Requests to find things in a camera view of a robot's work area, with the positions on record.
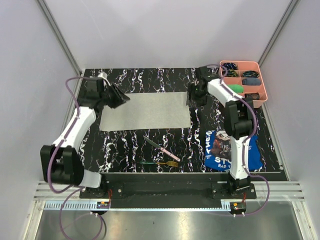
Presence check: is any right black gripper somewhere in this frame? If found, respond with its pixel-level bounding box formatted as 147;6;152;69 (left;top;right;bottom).
185;83;208;108

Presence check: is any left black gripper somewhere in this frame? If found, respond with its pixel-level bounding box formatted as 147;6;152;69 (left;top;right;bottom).
99;82;130;109

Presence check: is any grey cloth napkin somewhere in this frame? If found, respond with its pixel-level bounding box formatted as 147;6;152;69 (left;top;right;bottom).
99;92;191;132

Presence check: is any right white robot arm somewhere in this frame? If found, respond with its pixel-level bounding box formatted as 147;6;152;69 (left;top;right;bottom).
187;64;257;199

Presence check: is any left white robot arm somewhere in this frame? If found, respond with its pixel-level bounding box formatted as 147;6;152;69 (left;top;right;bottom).
40;72;130;198

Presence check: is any green rolled sock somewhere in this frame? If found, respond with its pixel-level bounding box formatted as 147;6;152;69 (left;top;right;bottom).
227;84;244;94

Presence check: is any black marbled table mat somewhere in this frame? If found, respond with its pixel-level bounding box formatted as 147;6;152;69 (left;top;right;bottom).
49;66;288;174

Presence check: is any blue patterned sock middle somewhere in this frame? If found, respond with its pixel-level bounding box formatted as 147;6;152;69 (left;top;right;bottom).
226;69;239;78

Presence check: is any blue patterned sock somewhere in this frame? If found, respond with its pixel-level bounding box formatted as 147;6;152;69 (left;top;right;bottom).
242;70;260;78
222;62;238;70
226;69;239;78

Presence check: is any blue printed t-shirt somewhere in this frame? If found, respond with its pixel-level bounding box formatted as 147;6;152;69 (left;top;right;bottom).
204;130;263;172

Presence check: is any blue patterned sock top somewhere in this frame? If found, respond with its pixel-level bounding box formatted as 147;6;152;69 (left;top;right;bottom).
222;62;238;70

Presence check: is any pink divided organizer tray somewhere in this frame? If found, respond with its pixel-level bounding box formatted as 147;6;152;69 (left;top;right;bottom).
219;60;268;109

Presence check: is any dark blue rolled sock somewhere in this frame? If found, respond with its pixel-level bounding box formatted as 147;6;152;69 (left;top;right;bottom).
242;77;262;86

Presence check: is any dark brown rolled sock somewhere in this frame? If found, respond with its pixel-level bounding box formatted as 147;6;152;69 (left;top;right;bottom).
244;92;260;101

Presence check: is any blue patterned sock right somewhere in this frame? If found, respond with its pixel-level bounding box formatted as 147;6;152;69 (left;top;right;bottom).
242;70;260;78

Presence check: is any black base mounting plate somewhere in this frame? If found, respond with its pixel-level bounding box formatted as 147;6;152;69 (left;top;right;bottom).
80;172;257;210

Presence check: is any pink-handled table knife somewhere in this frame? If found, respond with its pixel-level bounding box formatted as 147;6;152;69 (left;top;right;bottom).
143;136;181;162

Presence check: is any gold fork green handle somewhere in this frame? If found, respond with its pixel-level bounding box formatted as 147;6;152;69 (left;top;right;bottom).
140;161;179;168

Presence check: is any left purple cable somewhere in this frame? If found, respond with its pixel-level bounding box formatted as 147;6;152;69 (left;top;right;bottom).
48;76;108;240

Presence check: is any aluminium frame rail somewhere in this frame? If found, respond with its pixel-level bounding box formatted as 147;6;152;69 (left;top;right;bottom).
35;0;83;75

